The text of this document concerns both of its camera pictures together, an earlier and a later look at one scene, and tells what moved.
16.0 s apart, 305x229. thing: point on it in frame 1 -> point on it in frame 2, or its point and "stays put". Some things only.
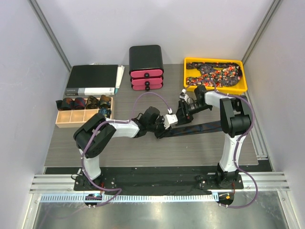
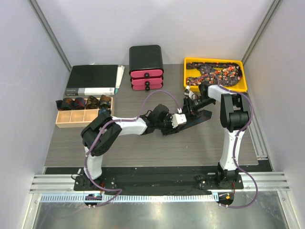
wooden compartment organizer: (71, 118) stays put
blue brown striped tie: (214, 126) -> (200, 116)
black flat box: (92, 80) stays put
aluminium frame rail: (55, 183) stays put
